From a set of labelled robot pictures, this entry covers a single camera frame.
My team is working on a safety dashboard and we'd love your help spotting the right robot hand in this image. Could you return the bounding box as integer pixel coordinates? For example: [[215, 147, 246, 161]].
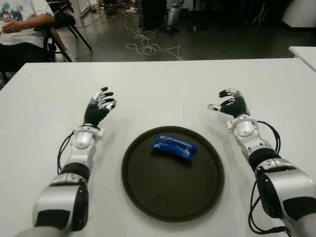
[[207, 87, 250, 119]]

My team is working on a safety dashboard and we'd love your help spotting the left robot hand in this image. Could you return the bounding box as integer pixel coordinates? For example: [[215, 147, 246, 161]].
[[83, 86, 117, 129]]

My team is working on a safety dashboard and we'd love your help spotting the blue Oreo packet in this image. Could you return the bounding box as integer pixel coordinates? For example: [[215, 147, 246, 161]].
[[151, 134, 199, 162]]

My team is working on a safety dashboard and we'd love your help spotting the white side table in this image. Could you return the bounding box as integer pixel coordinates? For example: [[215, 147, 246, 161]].
[[288, 46, 316, 72]]

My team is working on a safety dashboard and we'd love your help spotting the black folding chair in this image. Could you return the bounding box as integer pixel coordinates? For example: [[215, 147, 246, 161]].
[[33, 0, 93, 62]]

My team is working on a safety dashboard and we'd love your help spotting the dark rolling chair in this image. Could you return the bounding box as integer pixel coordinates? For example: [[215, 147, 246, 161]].
[[187, 0, 228, 33]]

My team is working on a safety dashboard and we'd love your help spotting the dark round tray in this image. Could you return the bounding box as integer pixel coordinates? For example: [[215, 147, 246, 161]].
[[121, 125, 225, 223]]

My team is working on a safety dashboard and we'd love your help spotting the white curved cabinet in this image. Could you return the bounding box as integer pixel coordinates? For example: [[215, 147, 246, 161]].
[[281, 0, 316, 33]]

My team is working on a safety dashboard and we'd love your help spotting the seated person in white shirt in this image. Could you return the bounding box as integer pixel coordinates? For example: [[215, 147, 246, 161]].
[[0, 0, 56, 75]]

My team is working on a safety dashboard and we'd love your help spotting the black cabinet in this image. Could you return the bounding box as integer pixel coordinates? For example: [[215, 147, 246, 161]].
[[140, 0, 168, 30]]

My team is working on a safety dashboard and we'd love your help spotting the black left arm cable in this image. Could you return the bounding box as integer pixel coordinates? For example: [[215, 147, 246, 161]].
[[57, 130, 75, 173]]

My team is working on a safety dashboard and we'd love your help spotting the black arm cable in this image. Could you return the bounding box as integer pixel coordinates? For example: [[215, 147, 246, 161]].
[[257, 120, 282, 156], [57, 130, 75, 173]]

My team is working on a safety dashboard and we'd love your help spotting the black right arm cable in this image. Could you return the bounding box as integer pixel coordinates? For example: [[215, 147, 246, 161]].
[[257, 120, 282, 156]]

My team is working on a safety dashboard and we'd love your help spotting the tangled white floor cable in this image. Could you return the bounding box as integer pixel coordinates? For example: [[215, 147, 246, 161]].
[[123, 17, 184, 61]]

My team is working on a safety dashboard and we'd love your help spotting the white frame panel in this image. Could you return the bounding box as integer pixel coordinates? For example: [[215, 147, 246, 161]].
[[79, 0, 93, 18]]

